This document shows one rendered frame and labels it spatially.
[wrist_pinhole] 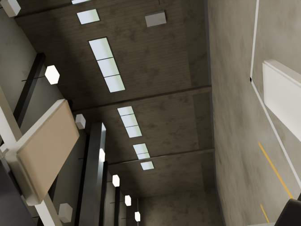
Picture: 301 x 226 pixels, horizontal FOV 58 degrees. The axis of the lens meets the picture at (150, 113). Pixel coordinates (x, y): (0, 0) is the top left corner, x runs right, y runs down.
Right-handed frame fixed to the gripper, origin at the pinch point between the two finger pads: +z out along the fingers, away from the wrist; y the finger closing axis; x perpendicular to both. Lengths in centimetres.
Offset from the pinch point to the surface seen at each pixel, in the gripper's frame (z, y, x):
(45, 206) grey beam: 200, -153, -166
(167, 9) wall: 1005, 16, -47
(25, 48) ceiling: 960, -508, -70
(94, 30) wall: 1013, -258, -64
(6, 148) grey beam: 199, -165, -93
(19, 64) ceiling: 876, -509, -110
